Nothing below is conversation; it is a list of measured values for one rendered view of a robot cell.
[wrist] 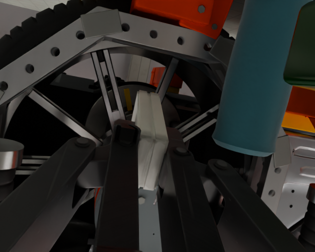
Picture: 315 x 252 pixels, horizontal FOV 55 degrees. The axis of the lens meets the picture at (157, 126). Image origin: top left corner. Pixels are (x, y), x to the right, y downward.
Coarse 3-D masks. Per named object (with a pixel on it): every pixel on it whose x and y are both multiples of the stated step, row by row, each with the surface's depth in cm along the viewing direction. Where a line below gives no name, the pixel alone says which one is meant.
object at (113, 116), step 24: (96, 48) 53; (120, 48) 59; (96, 72) 56; (168, 72) 59; (192, 72) 65; (24, 96) 53; (120, 96) 58; (216, 96) 65; (24, 120) 68; (72, 120) 57; (192, 120) 61; (24, 144) 73; (96, 144) 58; (216, 144) 78; (24, 168) 57; (240, 168) 65; (72, 216) 81; (72, 240) 71
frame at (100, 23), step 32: (64, 32) 44; (96, 32) 45; (128, 32) 46; (160, 32) 47; (192, 32) 48; (32, 64) 44; (64, 64) 49; (224, 64) 50; (0, 96) 44; (0, 128) 49; (256, 160) 59; (288, 160) 55; (256, 192) 57
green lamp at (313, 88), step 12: (312, 0) 14; (300, 12) 14; (312, 12) 14; (300, 24) 14; (312, 24) 13; (300, 36) 14; (312, 36) 13; (300, 48) 14; (312, 48) 13; (288, 60) 15; (300, 60) 14; (312, 60) 13; (288, 72) 14; (300, 72) 14; (312, 72) 13; (300, 84) 14; (312, 84) 13
